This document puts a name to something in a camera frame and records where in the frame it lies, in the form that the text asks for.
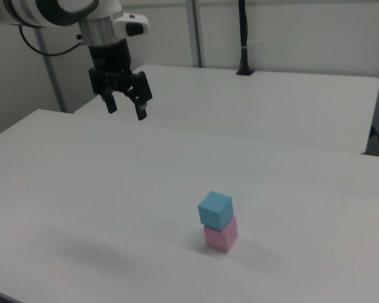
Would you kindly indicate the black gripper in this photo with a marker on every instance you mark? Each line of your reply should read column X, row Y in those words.
column 110, row 64

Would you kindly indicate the blue cube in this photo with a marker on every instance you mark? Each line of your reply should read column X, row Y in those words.
column 213, row 211

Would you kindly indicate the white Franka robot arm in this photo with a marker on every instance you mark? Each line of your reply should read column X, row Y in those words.
column 105, row 26

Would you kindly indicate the pink cube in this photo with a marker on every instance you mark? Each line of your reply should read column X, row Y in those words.
column 220, row 240

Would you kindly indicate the white table with stand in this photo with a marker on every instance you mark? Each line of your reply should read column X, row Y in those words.
column 240, row 107

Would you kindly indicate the grey metal frame post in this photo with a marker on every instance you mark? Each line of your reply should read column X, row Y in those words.
column 195, row 31
column 52, row 79

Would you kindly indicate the black camera stand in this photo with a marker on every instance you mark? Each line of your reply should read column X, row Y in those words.
column 244, row 31

